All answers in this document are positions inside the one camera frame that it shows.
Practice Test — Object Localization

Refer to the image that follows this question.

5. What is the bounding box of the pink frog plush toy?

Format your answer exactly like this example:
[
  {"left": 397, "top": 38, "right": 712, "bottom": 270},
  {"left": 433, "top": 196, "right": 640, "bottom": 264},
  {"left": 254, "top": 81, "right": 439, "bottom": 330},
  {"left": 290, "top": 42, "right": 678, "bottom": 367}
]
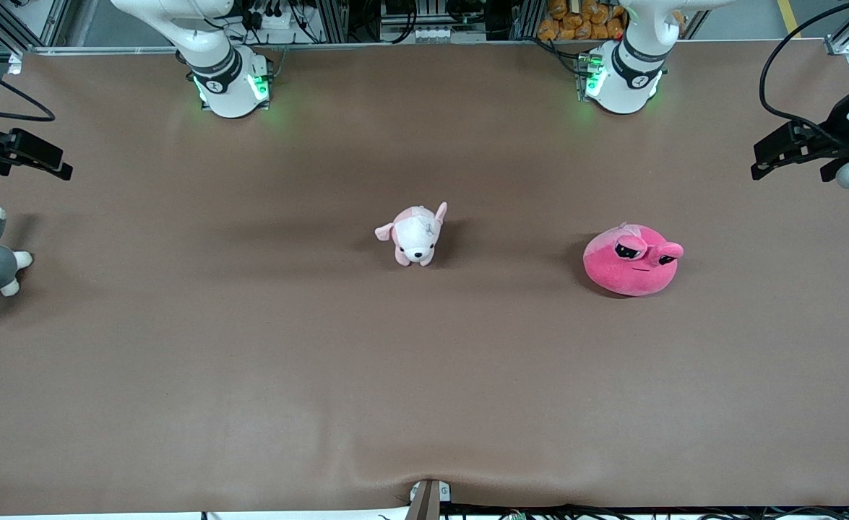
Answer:
[{"left": 583, "top": 223, "right": 684, "bottom": 297}]

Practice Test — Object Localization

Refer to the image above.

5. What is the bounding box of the orange toy pile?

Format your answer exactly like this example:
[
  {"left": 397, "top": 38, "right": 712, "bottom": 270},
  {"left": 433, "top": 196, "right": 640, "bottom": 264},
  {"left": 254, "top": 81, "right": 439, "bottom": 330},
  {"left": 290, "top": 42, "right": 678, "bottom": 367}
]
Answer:
[{"left": 538, "top": 0, "right": 685, "bottom": 42}]

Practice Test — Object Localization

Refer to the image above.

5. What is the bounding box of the white power strip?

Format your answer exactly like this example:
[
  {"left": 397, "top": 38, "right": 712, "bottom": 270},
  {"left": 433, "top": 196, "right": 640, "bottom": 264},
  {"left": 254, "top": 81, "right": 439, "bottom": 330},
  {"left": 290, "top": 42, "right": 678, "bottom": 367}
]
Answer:
[{"left": 247, "top": 4, "right": 302, "bottom": 31}]

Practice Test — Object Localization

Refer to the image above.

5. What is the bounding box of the white pink dog plush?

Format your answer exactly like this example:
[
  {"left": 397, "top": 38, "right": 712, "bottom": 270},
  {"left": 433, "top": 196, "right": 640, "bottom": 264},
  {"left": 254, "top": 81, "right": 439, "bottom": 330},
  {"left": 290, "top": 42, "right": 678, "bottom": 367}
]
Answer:
[{"left": 374, "top": 201, "right": 448, "bottom": 267}]

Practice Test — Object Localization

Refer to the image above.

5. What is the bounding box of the brown table mat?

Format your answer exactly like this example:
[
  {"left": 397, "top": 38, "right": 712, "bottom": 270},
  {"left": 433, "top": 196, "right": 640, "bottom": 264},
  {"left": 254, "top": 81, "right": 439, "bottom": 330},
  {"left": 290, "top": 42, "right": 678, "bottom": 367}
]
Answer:
[{"left": 0, "top": 40, "right": 849, "bottom": 515}]

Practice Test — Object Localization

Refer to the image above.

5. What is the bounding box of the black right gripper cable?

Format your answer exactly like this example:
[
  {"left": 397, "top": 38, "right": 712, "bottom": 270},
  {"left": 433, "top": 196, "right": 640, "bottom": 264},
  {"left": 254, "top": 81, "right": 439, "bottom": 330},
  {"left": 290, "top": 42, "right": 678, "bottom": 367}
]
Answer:
[{"left": 0, "top": 56, "right": 56, "bottom": 122}]

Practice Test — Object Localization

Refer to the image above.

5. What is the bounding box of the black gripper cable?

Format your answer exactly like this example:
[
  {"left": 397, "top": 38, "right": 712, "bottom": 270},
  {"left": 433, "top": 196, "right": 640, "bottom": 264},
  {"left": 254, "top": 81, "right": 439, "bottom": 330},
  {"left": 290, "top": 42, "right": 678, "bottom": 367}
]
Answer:
[
  {"left": 0, "top": 56, "right": 56, "bottom": 122},
  {"left": 759, "top": 0, "right": 849, "bottom": 142}
]

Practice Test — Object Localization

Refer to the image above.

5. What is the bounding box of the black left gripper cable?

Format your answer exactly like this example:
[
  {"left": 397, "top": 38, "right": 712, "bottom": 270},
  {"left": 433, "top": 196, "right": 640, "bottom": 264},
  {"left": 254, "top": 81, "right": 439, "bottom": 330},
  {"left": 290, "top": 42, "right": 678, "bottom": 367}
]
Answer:
[{"left": 759, "top": 0, "right": 849, "bottom": 142}]

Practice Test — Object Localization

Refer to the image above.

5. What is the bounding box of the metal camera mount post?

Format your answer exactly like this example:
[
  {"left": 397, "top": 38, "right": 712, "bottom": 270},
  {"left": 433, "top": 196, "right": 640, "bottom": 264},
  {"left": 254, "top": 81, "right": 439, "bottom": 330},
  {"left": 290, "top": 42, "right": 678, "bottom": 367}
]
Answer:
[{"left": 404, "top": 478, "right": 452, "bottom": 520}]

